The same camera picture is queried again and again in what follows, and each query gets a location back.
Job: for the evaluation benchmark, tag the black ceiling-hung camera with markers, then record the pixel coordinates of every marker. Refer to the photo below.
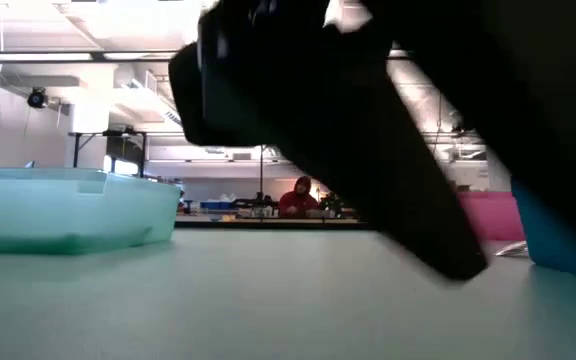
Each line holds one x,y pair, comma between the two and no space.
37,98

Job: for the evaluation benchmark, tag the background frame with dark panel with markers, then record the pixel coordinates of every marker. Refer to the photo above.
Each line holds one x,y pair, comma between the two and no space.
123,150

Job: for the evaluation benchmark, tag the person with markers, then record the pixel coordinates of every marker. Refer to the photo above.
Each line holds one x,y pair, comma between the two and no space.
298,202

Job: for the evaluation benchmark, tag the dark blue plastic bin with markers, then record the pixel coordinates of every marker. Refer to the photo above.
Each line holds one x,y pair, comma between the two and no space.
568,250

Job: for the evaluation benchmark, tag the pink plastic bin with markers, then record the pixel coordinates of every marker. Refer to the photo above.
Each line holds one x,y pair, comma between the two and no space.
493,215

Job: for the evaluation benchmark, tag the translucent mint green bin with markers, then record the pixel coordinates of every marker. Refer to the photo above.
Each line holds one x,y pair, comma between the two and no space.
68,215

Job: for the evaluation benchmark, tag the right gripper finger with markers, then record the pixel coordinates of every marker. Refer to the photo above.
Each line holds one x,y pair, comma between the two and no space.
398,200

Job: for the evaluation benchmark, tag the overhead rig crossbar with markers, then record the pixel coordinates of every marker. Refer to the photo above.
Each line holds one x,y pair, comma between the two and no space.
98,55

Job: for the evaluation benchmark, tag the background blue storage crates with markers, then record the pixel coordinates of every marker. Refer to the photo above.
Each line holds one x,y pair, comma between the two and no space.
218,205

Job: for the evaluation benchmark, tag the background work table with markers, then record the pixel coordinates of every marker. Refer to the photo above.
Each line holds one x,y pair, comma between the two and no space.
208,223

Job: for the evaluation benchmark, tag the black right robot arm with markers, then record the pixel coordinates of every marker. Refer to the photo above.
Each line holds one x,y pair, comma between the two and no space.
543,75

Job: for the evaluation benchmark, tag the background black robot arm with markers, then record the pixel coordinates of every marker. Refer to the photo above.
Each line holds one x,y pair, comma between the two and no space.
253,202
333,202

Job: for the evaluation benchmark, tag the background black metal frame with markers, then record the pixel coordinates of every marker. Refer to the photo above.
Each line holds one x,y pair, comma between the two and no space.
261,175

